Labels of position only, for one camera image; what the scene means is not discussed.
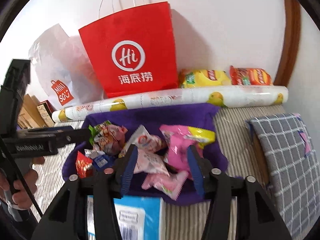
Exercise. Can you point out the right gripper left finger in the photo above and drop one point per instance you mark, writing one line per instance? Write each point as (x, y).
(66, 216)

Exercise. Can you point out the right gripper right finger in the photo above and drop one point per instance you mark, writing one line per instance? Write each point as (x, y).
(256, 215)

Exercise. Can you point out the small blue snack packet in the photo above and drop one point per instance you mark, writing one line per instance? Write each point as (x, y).
(102, 162)

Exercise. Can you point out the green triangular snack packet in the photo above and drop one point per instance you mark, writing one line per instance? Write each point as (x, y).
(96, 130)

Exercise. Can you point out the light pink snack packet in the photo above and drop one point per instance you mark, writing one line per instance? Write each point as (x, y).
(170, 185)

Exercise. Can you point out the pink panda snack bag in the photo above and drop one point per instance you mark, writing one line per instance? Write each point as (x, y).
(111, 139)

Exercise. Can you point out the pink bear candy bar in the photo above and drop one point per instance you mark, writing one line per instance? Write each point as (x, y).
(144, 141)

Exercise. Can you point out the pink yellow snack bag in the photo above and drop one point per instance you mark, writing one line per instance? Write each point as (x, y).
(179, 138)

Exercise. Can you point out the white red snack packet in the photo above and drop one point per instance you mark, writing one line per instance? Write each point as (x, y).
(93, 153)

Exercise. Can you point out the white pink snow cake packet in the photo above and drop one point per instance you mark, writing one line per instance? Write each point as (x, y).
(150, 163)

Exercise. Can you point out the person's left hand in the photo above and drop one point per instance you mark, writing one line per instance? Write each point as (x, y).
(21, 198)

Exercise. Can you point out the wooden headboard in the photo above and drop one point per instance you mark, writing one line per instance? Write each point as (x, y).
(29, 116)

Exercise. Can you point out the patterned book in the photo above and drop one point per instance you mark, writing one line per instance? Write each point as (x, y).
(45, 110)

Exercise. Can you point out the grey checked folded cloth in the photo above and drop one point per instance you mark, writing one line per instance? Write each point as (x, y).
(293, 169)

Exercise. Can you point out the blue tissue pack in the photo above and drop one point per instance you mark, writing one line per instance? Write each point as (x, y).
(140, 217)

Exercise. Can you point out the striped quilted mattress cover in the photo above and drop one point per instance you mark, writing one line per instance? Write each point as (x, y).
(232, 153)

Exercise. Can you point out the white Miniso plastic bag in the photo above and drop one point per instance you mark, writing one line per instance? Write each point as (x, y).
(63, 69)

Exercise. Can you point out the purple towel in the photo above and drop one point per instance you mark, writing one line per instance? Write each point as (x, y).
(197, 115)

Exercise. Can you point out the duck print wallpaper roll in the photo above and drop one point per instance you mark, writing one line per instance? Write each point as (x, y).
(221, 96)

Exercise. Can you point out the red chips bag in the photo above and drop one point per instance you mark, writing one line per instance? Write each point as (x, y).
(250, 77)

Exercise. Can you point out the red Haidilao paper bag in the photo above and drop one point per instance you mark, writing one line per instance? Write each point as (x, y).
(133, 50)

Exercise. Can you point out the yellow chips bag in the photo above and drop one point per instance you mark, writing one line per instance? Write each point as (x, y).
(203, 78)

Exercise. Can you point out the brown wooden door frame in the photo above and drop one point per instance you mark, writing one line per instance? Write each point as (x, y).
(290, 43)

